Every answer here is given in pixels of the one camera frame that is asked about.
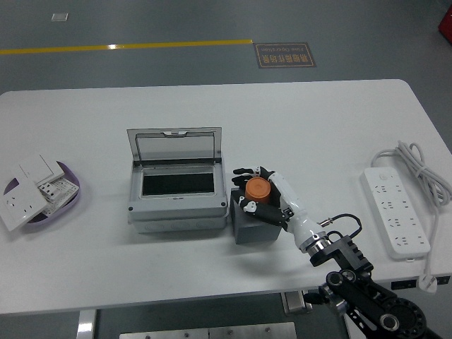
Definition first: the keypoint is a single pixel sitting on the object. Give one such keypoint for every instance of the small metal floor plate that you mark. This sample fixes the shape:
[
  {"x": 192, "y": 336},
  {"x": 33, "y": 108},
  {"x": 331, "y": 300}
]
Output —
[{"x": 59, "y": 17}]

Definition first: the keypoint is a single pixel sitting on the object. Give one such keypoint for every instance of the orange cylinder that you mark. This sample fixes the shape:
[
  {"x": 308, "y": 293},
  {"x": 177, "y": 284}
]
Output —
[{"x": 257, "y": 189}]

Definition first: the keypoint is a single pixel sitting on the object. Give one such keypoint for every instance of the white power plug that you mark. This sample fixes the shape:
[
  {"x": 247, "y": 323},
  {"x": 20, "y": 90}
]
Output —
[{"x": 428, "y": 284}]

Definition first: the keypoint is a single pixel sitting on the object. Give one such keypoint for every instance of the white wall socket panel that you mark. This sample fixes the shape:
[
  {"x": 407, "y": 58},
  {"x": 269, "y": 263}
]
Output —
[{"x": 19, "y": 208}]

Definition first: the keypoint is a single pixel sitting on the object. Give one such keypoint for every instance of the white perforated socket module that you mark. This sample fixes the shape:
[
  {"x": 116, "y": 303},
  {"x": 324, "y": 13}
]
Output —
[{"x": 65, "y": 189}]

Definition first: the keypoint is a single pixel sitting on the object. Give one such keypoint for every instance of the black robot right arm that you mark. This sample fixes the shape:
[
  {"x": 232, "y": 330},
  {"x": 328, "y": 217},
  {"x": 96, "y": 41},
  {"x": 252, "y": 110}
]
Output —
[{"x": 353, "y": 254}]

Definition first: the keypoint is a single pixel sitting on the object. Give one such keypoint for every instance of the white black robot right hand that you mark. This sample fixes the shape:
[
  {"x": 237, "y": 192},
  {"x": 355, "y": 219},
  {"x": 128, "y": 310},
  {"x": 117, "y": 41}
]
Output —
[{"x": 295, "y": 212}]

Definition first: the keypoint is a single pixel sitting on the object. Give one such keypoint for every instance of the white wall switch panel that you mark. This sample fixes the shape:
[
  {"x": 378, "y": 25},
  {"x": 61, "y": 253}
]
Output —
[{"x": 35, "y": 166}]

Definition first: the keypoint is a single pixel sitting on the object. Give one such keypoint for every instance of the red object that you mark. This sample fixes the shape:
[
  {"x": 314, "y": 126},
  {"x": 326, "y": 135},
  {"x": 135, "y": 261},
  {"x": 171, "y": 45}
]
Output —
[{"x": 445, "y": 24}]

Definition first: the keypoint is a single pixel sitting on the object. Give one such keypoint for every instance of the grey electrical enclosure box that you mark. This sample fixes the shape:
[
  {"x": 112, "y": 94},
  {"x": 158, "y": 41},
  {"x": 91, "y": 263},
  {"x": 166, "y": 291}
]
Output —
[{"x": 176, "y": 208}]

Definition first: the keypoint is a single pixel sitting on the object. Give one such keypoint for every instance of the black table control panel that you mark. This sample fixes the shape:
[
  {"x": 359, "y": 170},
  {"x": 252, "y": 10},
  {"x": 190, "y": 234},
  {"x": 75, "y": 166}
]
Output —
[{"x": 402, "y": 284}]

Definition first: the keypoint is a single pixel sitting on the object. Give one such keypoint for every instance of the yellow floor tape line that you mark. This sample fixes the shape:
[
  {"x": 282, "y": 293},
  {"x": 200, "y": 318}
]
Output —
[{"x": 141, "y": 46}]

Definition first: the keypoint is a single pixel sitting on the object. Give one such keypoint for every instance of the smoky transparent box lid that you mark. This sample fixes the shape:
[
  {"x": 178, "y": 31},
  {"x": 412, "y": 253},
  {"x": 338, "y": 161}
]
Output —
[{"x": 176, "y": 146}]

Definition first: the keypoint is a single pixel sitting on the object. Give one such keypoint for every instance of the grey metal table bracket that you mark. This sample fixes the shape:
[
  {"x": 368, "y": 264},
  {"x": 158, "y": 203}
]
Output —
[{"x": 295, "y": 303}]

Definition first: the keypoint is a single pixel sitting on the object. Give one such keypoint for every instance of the small white socket insert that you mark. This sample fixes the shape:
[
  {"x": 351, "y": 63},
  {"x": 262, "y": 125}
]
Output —
[{"x": 47, "y": 190}]

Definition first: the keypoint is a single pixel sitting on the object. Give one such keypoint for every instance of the white table leg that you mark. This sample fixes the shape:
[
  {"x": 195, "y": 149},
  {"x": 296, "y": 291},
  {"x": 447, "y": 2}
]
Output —
[
  {"x": 85, "y": 325},
  {"x": 351, "y": 330}
]

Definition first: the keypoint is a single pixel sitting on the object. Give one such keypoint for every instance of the purple plastic tray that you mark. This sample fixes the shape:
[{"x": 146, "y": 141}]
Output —
[{"x": 53, "y": 220}]

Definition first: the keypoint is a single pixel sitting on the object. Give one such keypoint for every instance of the brown floor sign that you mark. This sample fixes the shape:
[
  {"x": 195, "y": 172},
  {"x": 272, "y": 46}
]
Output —
[{"x": 284, "y": 55}]

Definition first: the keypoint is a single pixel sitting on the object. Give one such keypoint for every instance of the grey cube with round recess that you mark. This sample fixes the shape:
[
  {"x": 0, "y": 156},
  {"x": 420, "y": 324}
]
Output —
[{"x": 254, "y": 233}]

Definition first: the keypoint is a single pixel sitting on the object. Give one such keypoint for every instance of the grey metal base plate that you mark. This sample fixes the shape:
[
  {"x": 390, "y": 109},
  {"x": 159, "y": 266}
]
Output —
[{"x": 208, "y": 332}]

